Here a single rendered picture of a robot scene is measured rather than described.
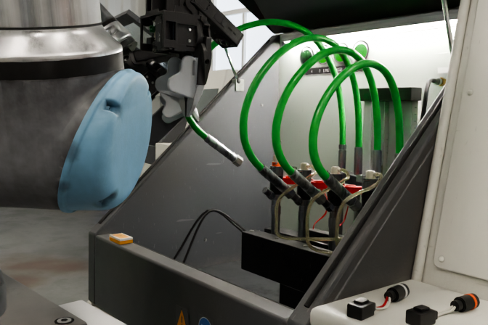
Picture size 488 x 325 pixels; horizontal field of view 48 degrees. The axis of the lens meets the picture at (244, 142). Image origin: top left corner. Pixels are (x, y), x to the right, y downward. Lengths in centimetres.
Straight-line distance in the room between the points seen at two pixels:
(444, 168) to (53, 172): 63
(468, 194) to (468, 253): 8
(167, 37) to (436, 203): 48
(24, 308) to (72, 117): 23
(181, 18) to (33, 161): 44
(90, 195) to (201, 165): 98
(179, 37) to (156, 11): 5
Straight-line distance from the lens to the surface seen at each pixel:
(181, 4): 85
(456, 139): 90
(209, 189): 142
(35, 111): 43
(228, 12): 721
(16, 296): 62
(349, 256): 80
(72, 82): 42
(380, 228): 83
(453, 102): 93
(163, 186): 135
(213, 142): 113
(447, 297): 83
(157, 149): 435
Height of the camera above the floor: 123
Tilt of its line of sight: 3 degrees down
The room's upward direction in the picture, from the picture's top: 1 degrees clockwise
